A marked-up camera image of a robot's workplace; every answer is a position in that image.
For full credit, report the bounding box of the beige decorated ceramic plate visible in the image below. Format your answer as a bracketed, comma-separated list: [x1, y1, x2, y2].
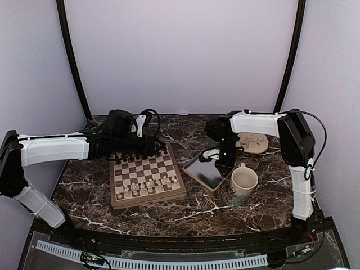
[236, 133, 269, 154]

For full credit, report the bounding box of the white chess piece tall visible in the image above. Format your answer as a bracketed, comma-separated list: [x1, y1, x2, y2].
[146, 178, 154, 194]

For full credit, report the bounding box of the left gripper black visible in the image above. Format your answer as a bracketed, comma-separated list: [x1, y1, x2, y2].
[112, 134, 164, 156]

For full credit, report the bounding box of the right black frame post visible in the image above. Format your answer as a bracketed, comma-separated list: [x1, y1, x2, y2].
[273, 0, 307, 113]

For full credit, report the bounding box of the white bishop chess piece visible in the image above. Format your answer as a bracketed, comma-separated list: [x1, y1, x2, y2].
[140, 182, 147, 196]

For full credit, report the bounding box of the ceramic mug shell print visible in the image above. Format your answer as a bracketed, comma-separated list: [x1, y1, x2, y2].
[227, 163, 258, 206]

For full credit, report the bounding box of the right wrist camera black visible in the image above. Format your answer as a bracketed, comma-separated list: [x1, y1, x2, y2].
[204, 119, 225, 142]

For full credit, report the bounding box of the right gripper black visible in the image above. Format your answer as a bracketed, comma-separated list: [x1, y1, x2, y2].
[215, 133, 238, 177]

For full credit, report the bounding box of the black frame post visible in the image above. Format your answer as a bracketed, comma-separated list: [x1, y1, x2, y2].
[56, 0, 92, 120]
[273, 0, 307, 113]

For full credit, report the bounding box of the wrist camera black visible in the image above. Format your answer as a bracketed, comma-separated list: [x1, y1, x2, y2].
[105, 109, 134, 136]
[204, 119, 225, 142]

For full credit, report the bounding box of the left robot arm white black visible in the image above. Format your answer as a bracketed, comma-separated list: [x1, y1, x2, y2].
[1, 130, 166, 245]

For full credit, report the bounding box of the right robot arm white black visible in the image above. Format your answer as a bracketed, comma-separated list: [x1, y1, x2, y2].
[199, 109, 316, 221]

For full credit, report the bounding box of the wooden chess board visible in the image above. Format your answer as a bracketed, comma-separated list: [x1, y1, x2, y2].
[110, 142, 187, 210]

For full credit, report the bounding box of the metal tray wood rim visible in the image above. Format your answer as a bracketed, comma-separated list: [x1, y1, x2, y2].
[183, 154, 235, 191]

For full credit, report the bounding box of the white slotted cable duct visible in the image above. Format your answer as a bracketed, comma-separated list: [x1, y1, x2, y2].
[35, 240, 268, 269]

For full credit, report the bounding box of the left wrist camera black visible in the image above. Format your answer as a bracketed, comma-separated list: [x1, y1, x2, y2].
[105, 109, 134, 136]

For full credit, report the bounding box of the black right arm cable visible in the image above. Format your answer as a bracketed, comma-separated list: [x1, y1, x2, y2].
[298, 111, 329, 181]

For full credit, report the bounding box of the left black frame post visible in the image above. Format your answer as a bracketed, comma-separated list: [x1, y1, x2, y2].
[56, 0, 92, 120]

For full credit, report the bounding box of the black front rail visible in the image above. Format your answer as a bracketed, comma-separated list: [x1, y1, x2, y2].
[28, 216, 335, 254]

